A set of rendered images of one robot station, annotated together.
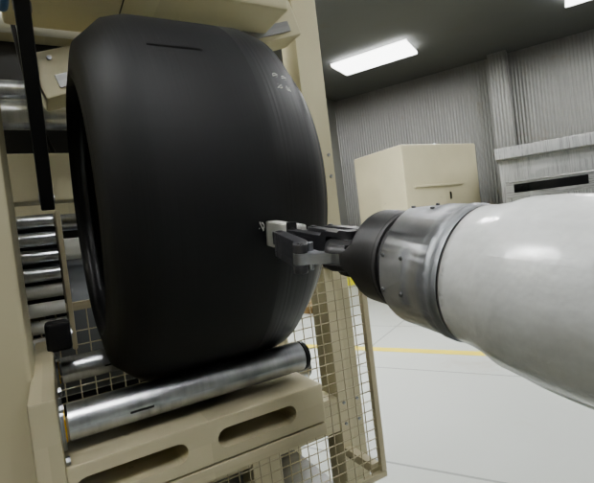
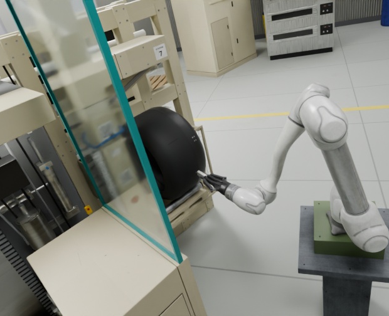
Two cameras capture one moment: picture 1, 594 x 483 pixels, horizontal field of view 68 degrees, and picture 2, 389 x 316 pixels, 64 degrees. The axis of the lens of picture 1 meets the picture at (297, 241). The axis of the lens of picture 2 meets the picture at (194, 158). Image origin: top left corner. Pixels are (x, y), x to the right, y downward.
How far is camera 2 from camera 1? 1.40 m
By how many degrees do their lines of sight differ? 29
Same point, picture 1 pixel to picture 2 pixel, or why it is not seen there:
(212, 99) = (184, 153)
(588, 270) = (245, 204)
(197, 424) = (185, 207)
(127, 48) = (165, 147)
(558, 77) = not seen: outside the picture
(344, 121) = not seen: outside the picture
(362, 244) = (221, 190)
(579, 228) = (244, 199)
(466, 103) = not seen: outside the picture
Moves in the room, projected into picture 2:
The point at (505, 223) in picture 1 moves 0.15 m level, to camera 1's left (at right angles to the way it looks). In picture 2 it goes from (238, 196) to (210, 205)
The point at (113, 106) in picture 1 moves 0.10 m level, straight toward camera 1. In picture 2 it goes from (167, 162) to (176, 168)
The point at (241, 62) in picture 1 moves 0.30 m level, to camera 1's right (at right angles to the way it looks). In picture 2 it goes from (186, 138) to (236, 122)
